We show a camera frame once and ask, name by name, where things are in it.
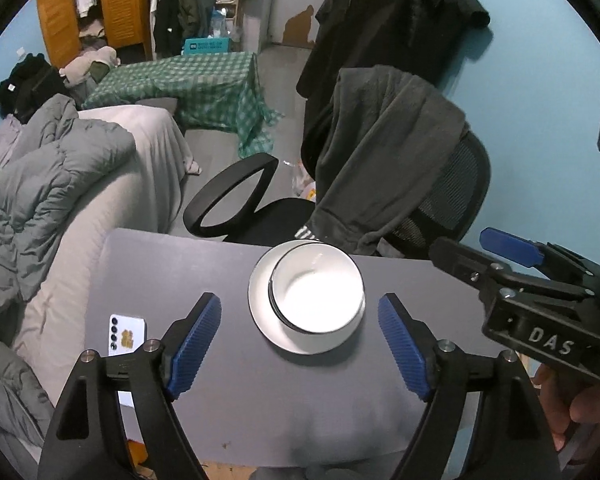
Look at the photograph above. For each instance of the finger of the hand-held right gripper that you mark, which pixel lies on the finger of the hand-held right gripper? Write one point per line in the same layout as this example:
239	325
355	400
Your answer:
465	265
510	245

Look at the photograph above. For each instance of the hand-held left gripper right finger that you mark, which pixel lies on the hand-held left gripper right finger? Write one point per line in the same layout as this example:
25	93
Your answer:
405	347

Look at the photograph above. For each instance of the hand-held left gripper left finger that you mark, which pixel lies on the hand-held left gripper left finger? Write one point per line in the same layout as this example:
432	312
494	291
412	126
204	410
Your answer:
195	345

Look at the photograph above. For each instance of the stack of white plates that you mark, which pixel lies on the stack of white plates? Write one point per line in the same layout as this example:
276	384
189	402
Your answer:
307	344

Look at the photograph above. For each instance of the person's right hand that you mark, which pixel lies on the person's right hand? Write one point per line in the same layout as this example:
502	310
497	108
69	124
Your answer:
560	400

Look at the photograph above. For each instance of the white smartphone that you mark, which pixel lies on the white smartphone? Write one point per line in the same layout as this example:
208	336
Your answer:
127	330

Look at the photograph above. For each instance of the black mesh office chair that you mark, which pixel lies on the black mesh office chair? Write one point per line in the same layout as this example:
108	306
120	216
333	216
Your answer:
450	195

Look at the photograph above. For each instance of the dark grey fleece jacket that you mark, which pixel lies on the dark grey fleece jacket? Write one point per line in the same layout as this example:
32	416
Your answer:
380	150

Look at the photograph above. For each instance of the person's grey pants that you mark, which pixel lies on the person's grey pants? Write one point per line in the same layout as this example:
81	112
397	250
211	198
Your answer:
310	472

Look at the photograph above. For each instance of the plastic bag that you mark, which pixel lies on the plastic bag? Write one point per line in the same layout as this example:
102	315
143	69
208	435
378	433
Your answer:
305	185

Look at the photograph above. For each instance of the grey quilted duvet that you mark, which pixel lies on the grey quilted duvet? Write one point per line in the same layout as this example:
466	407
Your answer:
45	190

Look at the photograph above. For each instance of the black hanging coat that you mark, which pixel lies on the black hanging coat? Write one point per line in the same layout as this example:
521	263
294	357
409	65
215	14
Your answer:
380	25

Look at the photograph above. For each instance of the green checkered tablecloth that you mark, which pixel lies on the green checkered tablecloth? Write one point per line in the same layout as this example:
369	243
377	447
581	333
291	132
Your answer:
190	90

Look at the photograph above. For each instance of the blue plastic crate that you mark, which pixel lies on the blue plastic crate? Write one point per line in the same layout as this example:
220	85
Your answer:
207	46

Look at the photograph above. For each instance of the beige clothes pile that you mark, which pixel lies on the beige clothes pile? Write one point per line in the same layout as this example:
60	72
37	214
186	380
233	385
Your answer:
87	62

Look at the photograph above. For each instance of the black clothes pile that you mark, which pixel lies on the black clothes pile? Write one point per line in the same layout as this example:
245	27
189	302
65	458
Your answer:
25	85

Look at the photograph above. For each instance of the black hanging jacket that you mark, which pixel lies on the black hanging jacket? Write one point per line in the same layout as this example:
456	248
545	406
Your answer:
166	20

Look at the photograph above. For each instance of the white door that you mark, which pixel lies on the white door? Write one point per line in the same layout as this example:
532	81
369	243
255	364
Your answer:
260	5

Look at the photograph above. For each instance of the dark green hanging jacket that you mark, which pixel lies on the dark green hanging jacket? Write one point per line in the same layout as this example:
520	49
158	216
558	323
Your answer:
195	5

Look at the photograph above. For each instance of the orange wooden wardrobe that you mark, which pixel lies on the orange wooden wardrobe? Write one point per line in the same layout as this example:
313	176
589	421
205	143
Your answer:
125	5

